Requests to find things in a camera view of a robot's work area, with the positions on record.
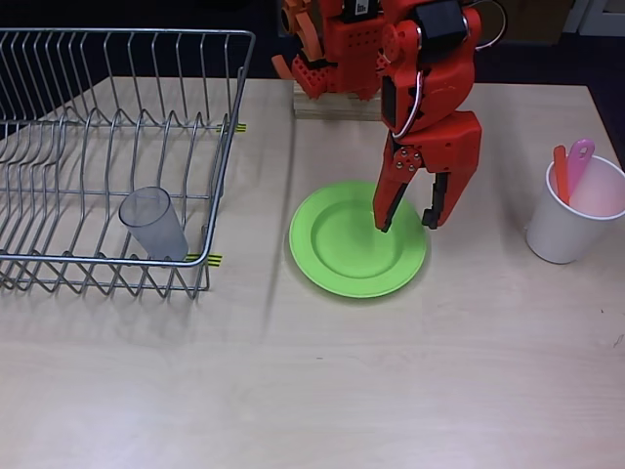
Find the orange-red gripper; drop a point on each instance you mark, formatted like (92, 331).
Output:
(451, 147)

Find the green plastic plate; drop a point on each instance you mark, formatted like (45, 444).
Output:
(342, 254)

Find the orange plastic knife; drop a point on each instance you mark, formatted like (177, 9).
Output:
(561, 171)

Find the pink plastic fork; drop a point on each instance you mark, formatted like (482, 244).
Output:
(580, 161)

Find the translucent plastic tumbler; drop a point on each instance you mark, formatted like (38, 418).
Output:
(156, 229)

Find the orange-red robot arm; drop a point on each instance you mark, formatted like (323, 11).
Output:
(449, 88)

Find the plywood base block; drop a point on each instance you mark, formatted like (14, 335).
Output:
(337, 110)

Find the white paper cup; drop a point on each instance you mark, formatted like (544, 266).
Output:
(556, 234)

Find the yellow black tape marker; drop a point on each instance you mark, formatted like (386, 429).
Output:
(241, 129)
(216, 261)

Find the orange table clamp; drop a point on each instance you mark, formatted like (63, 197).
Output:
(305, 22)

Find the brown panel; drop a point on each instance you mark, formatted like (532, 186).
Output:
(537, 19)

